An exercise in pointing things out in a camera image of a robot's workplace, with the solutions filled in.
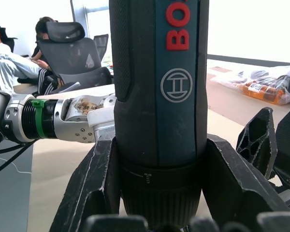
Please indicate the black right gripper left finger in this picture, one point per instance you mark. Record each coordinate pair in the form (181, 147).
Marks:
(87, 174)

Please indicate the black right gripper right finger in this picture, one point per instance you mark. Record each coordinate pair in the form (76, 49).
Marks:
(234, 183)

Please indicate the blue black electric screwdriver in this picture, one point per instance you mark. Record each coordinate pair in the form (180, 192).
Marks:
(159, 101)

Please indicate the black ribbed finger piece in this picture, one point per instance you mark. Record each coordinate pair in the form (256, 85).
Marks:
(256, 135)

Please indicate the orange package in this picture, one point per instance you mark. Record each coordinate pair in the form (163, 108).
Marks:
(263, 90)

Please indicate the person in striped black trousers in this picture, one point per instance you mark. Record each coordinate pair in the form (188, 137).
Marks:
(46, 81)

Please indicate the clear plastic bag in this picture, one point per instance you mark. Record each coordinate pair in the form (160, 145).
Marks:
(268, 79)

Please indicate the black mesh office chair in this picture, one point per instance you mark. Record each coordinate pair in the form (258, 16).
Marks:
(102, 46)
(75, 58)

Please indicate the person in white shirt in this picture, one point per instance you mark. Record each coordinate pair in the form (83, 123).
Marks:
(7, 61)

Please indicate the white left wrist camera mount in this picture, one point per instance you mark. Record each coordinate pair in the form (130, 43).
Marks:
(100, 117)

